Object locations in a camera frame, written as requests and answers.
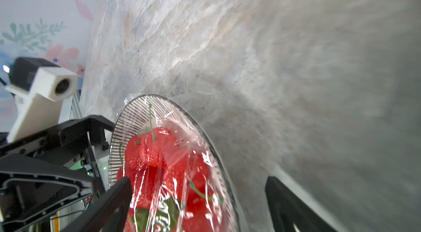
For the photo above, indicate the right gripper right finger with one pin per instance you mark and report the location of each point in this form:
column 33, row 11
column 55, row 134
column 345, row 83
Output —
column 289, row 213

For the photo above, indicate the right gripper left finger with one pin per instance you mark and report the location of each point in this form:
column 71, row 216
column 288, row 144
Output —
column 108, row 213

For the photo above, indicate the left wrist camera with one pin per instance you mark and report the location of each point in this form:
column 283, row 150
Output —
column 39, row 88

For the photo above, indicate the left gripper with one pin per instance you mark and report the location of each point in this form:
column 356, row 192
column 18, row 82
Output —
column 50, row 170

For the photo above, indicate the glass bowl of strawberries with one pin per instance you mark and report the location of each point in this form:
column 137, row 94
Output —
column 171, row 166

